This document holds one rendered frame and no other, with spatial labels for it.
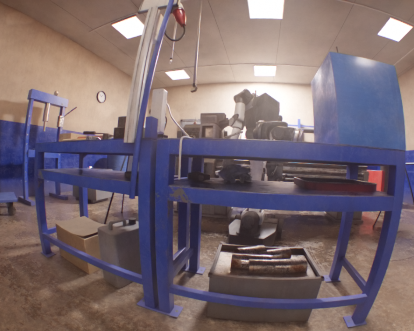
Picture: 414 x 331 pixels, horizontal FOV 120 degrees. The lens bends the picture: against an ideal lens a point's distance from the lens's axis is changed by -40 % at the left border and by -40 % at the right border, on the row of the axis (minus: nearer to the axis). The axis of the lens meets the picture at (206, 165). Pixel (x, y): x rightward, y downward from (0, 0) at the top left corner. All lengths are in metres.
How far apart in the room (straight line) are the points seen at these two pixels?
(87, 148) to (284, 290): 1.18
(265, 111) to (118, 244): 1.47
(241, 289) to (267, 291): 0.12
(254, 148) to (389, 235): 0.71
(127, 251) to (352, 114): 1.30
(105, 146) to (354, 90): 1.12
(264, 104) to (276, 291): 1.39
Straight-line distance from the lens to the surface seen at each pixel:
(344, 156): 0.79
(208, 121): 1.16
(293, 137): 1.00
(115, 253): 1.17
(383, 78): 1.00
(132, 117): 0.87
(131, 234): 1.20
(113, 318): 1.10
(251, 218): 1.64
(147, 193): 0.84
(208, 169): 2.65
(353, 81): 0.89
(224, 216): 2.77
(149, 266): 0.96
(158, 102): 0.90
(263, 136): 1.03
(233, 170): 1.04
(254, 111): 1.75
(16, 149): 4.08
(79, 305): 1.20
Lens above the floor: 0.77
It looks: 1 degrees down
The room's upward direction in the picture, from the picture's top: 3 degrees clockwise
